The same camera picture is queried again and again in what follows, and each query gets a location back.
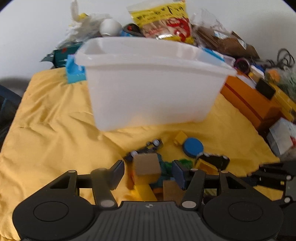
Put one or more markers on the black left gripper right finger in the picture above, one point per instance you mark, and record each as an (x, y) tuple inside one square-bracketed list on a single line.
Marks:
[(190, 181)]

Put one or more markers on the orange box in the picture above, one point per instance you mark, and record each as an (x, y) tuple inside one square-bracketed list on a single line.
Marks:
[(259, 110)]

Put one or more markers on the light blue card box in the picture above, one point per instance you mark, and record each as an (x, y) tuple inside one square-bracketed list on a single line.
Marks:
[(74, 72)]

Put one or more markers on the blue round disc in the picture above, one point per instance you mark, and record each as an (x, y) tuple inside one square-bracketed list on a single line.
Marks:
[(192, 147)]

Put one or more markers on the yellow cloth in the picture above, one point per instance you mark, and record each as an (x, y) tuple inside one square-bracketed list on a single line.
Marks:
[(54, 131)]

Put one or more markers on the orange yellow toy block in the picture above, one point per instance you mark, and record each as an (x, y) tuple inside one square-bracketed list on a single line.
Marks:
[(206, 167)]

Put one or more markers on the yellow toy brick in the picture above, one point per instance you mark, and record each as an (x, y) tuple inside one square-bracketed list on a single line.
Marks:
[(148, 192)]

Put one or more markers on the yellow snack bag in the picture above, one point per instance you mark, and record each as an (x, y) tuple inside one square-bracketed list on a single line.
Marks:
[(166, 20)]

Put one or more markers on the dark green tissue pack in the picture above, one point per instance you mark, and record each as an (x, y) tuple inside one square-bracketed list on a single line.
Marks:
[(58, 57)]

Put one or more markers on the small yellow block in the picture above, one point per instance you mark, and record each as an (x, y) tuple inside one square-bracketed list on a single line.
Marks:
[(180, 138)]

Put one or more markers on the black orange toy car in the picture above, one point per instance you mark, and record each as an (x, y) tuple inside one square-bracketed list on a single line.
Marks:
[(219, 161)]

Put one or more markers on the dark blue toy car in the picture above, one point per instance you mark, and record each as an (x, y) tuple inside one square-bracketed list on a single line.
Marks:
[(150, 147)]

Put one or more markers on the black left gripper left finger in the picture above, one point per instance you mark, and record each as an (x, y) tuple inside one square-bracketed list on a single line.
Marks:
[(104, 181)]

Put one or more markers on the brown parcel bag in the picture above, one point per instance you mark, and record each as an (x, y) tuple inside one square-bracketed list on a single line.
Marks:
[(224, 43)]

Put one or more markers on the white plastic bag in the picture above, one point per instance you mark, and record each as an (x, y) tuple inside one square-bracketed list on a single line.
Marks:
[(83, 26)]

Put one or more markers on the white plastic bin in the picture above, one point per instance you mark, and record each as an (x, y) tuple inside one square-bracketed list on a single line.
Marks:
[(134, 81)]

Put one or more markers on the wooden cube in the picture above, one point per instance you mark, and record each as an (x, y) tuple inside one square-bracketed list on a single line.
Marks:
[(172, 192), (146, 164)]

